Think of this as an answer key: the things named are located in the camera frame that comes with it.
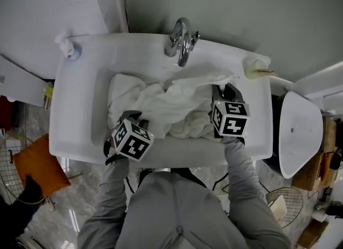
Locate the gold wire chair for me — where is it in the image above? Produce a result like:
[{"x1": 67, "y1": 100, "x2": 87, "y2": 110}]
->
[{"x1": 0, "y1": 134, "x2": 32, "y2": 206}]

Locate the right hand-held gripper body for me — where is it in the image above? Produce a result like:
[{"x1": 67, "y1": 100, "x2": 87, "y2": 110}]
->
[{"x1": 208, "y1": 100, "x2": 251, "y2": 138}]

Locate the white oval bathtub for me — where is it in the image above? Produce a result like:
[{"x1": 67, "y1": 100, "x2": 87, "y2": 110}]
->
[{"x1": 264, "y1": 91, "x2": 324, "y2": 180}]

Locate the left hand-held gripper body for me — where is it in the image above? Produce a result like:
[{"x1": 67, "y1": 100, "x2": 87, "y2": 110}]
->
[{"x1": 111, "y1": 118, "x2": 155, "y2": 162}]

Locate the white soap dispenser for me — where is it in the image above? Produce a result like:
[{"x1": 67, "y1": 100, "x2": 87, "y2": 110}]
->
[{"x1": 55, "y1": 33, "x2": 83, "y2": 61}]

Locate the chrome faucet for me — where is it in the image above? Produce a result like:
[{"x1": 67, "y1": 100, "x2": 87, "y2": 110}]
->
[{"x1": 163, "y1": 17, "x2": 201, "y2": 68}]

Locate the yellow small bottle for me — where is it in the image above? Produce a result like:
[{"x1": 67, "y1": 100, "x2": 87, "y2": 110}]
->
[{"x1": 43, "y1": 81, "x2": 55, "y2": 111}]

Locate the red bag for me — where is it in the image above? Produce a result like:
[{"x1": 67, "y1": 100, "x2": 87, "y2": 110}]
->
[{"x1": 0, "y1": 94, "x2": 14, "y2": 131}]

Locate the dark wooden side table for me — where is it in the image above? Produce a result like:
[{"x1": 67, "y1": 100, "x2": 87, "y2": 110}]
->
[{"x1": 296, "y1": 219, "x2": 330, "y2": 248}]

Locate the person's grey jacket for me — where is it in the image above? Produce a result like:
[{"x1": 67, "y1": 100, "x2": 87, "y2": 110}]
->
[{"x1": 115, "y1": 171, "x2": 293, "y2": 249}]

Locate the person's left forearm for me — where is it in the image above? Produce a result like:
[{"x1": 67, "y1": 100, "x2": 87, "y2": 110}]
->
[{"x1": 77, "y1": 154, "x2": 130, "y2": 249}]

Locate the person's right forearm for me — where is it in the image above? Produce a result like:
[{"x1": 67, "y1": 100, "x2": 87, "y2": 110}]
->
[{"x1": 221, "y1": 136, "x2": 292, "y2": 249}]

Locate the clear cup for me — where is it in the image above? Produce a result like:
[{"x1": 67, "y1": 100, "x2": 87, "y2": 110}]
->
[{"x1": 242, "y1": 56, "x2": 270, "y2": 82}]

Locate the gold wire basket stand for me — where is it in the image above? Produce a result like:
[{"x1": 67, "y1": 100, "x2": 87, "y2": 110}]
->
[{"x1": 264, "y1": 187, "x2": 304, "y2": 229}]

